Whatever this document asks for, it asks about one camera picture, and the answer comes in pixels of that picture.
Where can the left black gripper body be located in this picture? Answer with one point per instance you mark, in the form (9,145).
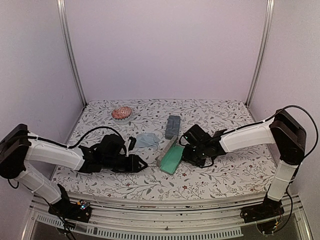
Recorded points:
(125,167)

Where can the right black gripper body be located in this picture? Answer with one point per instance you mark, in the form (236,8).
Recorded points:
(196,156)

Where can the beige-grey glasses case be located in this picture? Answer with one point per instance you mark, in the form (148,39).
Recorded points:
(170,157)

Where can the light blue cloth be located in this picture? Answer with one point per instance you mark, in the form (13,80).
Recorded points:
(147,140)

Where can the blue-grey glasses case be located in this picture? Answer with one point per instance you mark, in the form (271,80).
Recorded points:
(172,127)

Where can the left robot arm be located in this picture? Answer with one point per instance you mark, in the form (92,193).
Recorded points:
(20,147)

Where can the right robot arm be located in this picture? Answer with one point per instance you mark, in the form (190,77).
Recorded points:
(281,129)

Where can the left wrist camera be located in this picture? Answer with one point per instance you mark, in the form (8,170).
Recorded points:
(130,144)

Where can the front aluminium rail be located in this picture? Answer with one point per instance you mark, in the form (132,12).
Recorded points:
(201,219)

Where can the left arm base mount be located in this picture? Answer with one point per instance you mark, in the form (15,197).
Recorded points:
(80,211)

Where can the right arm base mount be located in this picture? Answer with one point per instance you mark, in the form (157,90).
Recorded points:
(267,209)

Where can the right aluminium post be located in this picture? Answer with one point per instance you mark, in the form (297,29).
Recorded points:
(267,24)

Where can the aluminium post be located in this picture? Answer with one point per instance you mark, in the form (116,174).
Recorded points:
(62,13)
(267,24)

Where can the left aluminium post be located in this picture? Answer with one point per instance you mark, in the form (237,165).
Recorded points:
(62,13)

